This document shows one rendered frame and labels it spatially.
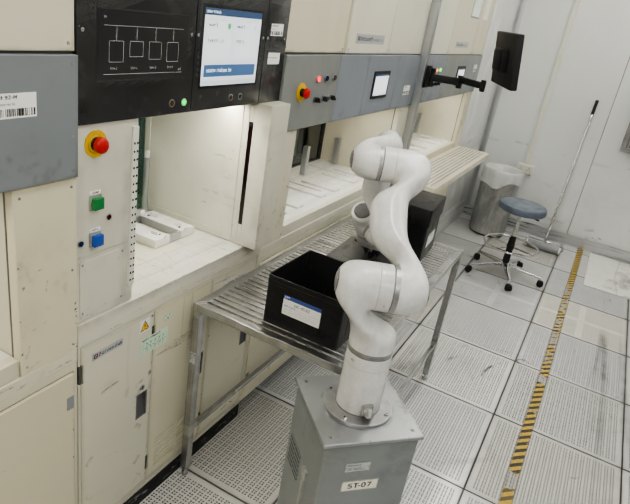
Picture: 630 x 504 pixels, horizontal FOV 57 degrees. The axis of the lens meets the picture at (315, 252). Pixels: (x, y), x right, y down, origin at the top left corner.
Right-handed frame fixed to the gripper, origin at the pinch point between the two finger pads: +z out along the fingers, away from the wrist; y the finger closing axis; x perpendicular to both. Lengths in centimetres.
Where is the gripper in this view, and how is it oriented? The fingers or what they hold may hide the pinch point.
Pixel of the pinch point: (372, 250)
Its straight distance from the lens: 229.1
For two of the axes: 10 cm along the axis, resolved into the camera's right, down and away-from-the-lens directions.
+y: -8.9, -3.0, 3.4
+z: 1.9, 4.3, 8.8
